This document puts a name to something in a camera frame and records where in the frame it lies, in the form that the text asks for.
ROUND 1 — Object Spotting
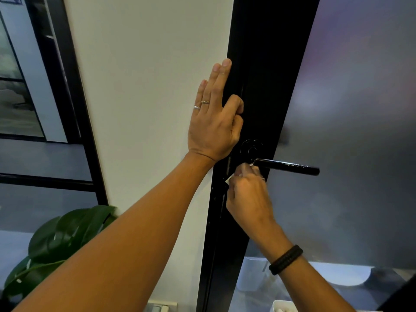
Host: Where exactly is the person's right hand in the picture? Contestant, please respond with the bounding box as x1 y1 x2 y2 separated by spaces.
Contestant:
226 163 277 239

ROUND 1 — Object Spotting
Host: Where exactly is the person's left hand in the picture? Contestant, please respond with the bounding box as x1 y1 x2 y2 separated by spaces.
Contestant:
187 58 244 163

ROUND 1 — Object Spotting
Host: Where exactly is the person's left forearm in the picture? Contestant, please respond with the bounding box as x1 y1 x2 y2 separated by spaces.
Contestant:
13 152 216 312

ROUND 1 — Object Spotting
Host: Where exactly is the person's right forearm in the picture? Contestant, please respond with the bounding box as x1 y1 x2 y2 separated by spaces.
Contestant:
248 221 357 312

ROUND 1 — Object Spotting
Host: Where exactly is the white plastic bin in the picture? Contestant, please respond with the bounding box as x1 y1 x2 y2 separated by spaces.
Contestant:
236 257 270 292

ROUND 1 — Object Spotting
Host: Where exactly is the black frosted glass door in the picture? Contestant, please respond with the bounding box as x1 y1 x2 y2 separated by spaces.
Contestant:
196 0 416 312

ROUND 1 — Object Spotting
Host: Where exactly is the white open box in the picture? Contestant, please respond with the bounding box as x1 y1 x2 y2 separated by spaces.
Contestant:
270 300 301 312

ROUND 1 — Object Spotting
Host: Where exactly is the white round basin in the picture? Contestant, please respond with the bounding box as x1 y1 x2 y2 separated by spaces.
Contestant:
309 261 373 287

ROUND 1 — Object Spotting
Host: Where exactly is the black framed glass partition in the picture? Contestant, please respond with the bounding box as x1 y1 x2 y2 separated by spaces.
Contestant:
0 0 109 206

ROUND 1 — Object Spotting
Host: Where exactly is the green leafy plant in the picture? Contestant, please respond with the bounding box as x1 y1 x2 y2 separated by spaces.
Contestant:
2 205 118 300

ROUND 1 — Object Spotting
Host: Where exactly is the black lever door handle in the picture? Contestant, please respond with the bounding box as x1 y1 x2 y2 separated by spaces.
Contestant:
240 138 320 176

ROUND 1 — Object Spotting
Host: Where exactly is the black braided bracelet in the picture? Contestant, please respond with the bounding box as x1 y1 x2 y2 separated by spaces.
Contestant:
269 245 304 276

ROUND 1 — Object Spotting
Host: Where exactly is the white wall socket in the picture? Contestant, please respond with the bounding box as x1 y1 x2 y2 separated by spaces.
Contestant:
145 300 179 312

